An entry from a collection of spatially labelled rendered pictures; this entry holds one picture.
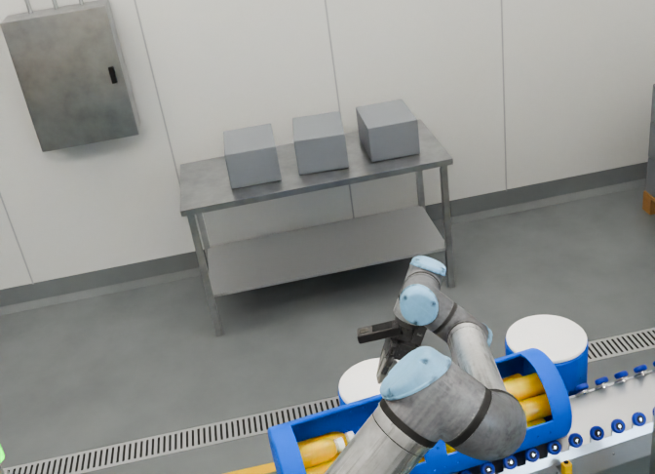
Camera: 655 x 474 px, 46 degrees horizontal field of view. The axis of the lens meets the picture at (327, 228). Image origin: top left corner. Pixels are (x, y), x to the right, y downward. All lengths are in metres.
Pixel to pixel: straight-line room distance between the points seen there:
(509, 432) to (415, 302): 0.57
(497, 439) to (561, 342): 1.56
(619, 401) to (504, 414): 1.51
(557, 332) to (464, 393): 1.64
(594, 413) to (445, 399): 1.52
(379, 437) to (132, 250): 4.43
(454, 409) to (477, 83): 4.34
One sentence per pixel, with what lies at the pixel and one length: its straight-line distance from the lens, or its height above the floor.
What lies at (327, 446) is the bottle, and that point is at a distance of 2.34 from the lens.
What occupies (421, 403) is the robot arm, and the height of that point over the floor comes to 1.93.
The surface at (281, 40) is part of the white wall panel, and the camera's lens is 5.11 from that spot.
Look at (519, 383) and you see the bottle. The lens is 2.49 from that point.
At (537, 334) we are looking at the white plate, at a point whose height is 1.04.
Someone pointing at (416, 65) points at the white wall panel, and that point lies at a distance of 5.33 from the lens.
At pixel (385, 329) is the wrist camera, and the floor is 1.58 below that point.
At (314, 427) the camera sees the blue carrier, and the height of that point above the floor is 1.11.
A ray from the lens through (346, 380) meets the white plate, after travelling 2.76.
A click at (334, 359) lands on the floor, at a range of 4.55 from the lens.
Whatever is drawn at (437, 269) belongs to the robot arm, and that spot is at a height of 1.75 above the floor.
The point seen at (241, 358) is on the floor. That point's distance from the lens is 4.71.
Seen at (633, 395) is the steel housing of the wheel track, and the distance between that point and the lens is 2.86.
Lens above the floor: 2.78
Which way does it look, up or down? 28 degrees down
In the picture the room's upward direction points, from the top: 9 degrees counter-clockwise
